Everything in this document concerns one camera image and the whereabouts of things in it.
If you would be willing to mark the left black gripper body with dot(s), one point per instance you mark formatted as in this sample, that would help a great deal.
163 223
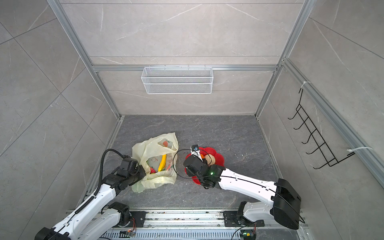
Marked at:
139 173

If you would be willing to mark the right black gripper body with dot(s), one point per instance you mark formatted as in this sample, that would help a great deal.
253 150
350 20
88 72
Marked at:
189 173

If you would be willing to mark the beige fake potato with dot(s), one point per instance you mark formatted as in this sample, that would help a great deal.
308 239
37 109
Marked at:
211 160

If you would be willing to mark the red flower-shaped plate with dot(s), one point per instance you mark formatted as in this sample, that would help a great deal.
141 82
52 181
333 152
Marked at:
217 159

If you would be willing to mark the yellowish plastic bag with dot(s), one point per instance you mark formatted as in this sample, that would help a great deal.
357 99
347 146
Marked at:
149 154

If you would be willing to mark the yellow fake banana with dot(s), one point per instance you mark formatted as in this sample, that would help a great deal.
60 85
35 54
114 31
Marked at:
162 163

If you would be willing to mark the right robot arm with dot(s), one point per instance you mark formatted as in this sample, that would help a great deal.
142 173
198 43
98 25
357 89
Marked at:
281 201

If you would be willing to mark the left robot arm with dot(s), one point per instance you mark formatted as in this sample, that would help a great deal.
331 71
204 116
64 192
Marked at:
98 202

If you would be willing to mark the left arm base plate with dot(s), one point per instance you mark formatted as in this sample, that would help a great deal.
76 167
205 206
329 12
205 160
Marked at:
137 219

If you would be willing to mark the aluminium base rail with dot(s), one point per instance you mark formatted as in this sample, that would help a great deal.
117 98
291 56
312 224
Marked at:
183 220

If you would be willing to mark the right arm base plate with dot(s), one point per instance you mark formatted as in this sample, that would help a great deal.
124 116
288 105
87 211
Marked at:
235 219

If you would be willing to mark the white wire mesh basket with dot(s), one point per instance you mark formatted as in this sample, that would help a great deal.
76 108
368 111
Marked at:
178 80

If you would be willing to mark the black wire hook rack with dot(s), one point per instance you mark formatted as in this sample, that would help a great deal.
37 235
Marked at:
315 136

